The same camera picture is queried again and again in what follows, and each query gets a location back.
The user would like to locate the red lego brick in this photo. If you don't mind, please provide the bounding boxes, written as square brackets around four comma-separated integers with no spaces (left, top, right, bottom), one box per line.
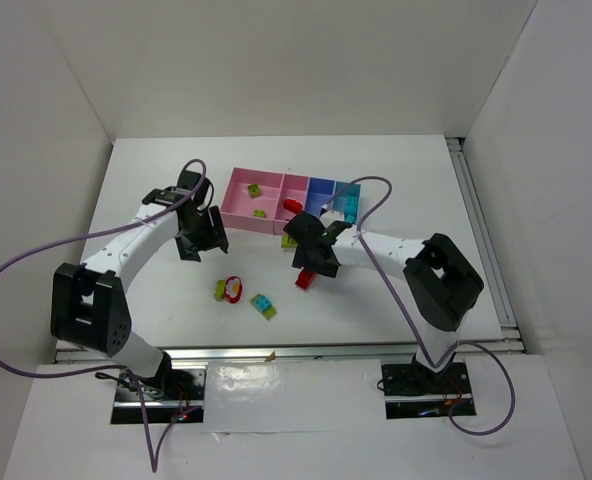
[295,269,317,291]
[282,198,303,215]

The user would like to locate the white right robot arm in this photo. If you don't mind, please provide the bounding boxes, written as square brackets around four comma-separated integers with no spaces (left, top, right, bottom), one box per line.
[284,212,484,381]

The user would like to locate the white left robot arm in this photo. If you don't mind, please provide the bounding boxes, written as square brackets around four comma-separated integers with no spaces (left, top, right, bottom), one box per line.
[50,169,229,394]

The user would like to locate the teal legos in container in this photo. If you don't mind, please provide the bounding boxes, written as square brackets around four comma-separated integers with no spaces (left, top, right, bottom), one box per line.
[343,196,359,224]

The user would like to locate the green lego on white plate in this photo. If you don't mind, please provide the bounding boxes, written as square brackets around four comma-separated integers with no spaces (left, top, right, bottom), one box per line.
[281,234,298,252]

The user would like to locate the pink large container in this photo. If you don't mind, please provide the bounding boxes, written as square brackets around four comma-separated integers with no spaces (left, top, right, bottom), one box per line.
[220,167,283,235]

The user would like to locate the blue purple container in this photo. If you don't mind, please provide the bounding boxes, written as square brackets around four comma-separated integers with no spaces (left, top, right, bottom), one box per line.
[305,177,336,217]

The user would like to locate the pink small container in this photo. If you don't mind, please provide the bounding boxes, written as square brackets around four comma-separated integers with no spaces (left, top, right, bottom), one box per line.
[273,174,309,235]

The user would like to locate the green lego beside flower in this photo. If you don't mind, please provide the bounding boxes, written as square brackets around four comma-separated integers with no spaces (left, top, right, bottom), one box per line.
[213,280,226,302]

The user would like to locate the red white flower lego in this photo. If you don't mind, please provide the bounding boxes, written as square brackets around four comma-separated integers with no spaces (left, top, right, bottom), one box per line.
[224,276,243,304]

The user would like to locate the blue green stacked lego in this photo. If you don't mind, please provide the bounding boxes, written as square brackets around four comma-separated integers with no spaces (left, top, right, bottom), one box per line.
[250,293,277,320]

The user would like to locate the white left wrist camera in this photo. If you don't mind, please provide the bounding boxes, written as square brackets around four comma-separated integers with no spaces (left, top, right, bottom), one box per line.
[319,210,345,227]

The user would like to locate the aluminium rail front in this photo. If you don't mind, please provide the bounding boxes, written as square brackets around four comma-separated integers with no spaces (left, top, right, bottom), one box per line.
[53,341,427,366]

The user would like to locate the aluminium rail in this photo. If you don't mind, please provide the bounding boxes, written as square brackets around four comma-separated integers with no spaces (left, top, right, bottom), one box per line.
[445,137,526,353]
[53,341,427,366]

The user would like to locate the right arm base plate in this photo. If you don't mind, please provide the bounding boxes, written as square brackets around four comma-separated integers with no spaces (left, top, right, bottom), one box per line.
[376,362,477,420]

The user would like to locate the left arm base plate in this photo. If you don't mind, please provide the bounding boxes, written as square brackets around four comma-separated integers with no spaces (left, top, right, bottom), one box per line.
[110,365,207,425]

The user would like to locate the aluminium rail right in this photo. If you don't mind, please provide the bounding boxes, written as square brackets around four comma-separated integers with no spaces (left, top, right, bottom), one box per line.
[445,137,526,353]

